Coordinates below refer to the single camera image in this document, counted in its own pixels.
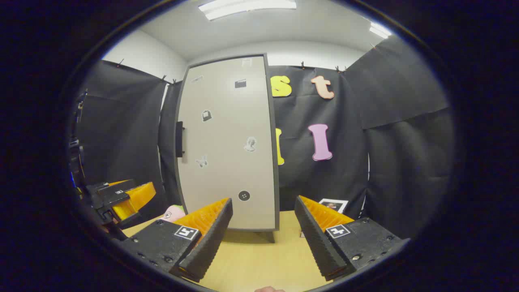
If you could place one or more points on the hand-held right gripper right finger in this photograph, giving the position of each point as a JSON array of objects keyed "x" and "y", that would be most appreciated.
[{"x": 316, "y": 243}]

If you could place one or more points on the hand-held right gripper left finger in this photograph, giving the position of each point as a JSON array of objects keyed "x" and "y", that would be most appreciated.
[{"x": 211, "y": 243}]

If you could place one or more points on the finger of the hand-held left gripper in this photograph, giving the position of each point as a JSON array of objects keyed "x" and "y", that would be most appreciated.
[
  {"x": 115, "y": 187},
  {"x": 136, "y": 198}
]

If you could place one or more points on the pink coaster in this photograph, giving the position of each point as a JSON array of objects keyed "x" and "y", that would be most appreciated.
[{"x": 172, "y": 213}]

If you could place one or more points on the grey cabinet door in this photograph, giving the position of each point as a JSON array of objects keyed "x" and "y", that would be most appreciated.
[{"x": 227, "y": 162}]

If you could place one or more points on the white cover book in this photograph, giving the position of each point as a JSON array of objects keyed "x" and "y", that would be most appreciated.
[{"x": 339, "y": 205}]

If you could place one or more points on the black backdrop cloth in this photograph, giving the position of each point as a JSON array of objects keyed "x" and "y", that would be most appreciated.
[{"x": 385, "y": 162}]

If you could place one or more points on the small ceiling light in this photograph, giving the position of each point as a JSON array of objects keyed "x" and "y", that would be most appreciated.
[{"x": 379, "y": 30}]

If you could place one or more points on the long ceiling light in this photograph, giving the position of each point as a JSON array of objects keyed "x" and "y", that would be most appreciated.
[{"x": 247, "y": 8}]

